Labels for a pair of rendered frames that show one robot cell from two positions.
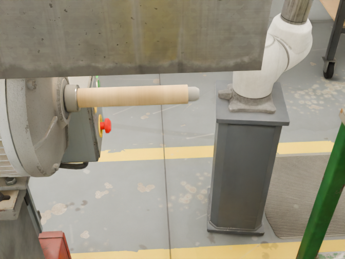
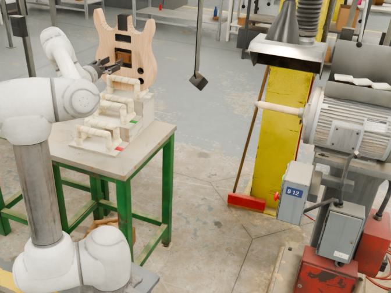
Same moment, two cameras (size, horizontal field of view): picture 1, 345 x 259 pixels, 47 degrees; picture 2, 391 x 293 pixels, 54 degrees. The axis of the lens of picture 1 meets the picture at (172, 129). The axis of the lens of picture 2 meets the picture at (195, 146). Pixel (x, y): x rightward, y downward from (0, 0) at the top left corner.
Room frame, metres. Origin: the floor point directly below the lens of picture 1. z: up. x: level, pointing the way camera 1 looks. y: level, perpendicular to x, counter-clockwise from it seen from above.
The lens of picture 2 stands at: (2.13, 0.36, 1.94)
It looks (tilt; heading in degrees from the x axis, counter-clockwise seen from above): 30 degrees down; 203
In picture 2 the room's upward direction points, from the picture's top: 4 degrees clockwise
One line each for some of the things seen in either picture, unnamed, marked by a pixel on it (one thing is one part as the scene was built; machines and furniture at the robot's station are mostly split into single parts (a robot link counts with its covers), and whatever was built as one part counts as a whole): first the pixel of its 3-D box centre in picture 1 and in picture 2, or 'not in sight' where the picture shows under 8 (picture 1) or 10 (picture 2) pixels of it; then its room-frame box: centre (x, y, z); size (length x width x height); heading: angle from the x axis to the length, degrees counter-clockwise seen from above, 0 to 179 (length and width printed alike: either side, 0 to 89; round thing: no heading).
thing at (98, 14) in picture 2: not in sight; (102, 18); (0.48, -0.93, 1.49); 0.07 x 0.04 x 0.10; 96
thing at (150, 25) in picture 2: not in sight; (147, 27); (0.46, -0.67, 1.48); 0.07 x 0.04 x 0.09; 96
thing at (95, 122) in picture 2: not in sight; (101, 124); (0.75, -0.77, 1.04); 0.20 x 0.03 x 0.03; 96
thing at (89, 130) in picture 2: not in sight; (92, 131); (0.83, -0.76, 1.04); 0.20 x 0.03 x 0.03; 96
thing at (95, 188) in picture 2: not in sight; (93, 171); (0.44, -1.11, 0.45); 0.05 x 0.05 x 0.90; 3
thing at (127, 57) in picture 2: not in sight; (124, 57); (0.48, -0.80, 1.31); 0.10 x 0.03 x 0.05; 96
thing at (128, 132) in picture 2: not in sight; (113, 125); (0.63, -0.78, 0.98); 0.27 x 0.16 x 0.09; 97
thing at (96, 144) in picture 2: not in sight; (99, 144); (0.78, -0.76, 0.94); 0.27 x 0.15 x 0.01; 97
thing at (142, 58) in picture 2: not in sight; (125, 53); (0.47, -0.80, 1.33); 0.35 x 0.04 x 0.40; 96
